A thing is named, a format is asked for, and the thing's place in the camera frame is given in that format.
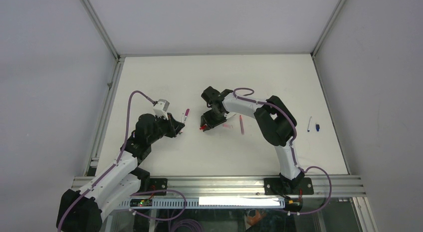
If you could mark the white pen blue tip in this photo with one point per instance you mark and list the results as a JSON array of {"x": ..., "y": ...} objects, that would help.
[{"x": 309, "y": 124}]

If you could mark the aluminium mounting rail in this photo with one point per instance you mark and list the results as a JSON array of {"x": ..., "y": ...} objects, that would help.
[{"x": 335, "y": 186}]

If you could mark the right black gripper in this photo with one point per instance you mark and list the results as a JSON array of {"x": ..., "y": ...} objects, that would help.
[{"x": 205, "y": 119}]

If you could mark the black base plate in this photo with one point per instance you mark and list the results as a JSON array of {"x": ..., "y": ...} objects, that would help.
[
  {"x": 274, "y": 186},
  {"x": 153, "y": 184}
]

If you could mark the pink purple pen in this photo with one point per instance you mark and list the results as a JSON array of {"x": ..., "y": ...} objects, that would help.
[{"x": 241, "y": 125}]

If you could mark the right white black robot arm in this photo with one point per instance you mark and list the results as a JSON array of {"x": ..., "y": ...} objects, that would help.
[{"x": 276, "y": 123}]

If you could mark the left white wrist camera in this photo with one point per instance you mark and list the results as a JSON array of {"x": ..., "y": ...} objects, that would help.
[{"x": 160, "y": 108}]

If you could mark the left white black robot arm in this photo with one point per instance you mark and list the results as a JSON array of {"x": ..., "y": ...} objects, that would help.
[{"x": 85, "y": 209}]

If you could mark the orange object under table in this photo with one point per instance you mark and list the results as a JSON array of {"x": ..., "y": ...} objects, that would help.
[{"x": 254, "y": 216}]

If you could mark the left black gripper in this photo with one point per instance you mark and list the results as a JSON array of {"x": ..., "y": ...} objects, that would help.
[{"x": 173, "y": 126}]

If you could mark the white slotted cable duct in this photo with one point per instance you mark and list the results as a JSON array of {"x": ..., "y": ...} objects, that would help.
[{"x": 200, "y": 203}]

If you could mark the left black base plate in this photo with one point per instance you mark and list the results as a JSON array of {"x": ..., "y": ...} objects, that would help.
[{"x": 153, "y": 184}]

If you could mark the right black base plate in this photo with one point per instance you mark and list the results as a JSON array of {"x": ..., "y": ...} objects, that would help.
[{"x": 274, "y": 186}]

